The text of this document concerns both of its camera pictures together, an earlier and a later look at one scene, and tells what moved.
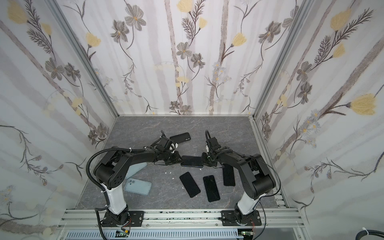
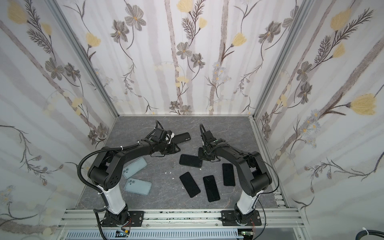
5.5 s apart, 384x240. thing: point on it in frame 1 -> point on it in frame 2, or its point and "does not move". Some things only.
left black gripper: (177, 159) -> (174, 149)
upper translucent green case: (134, 168) does not move
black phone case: (192, 161) does not move
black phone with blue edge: (193, 161) does not move
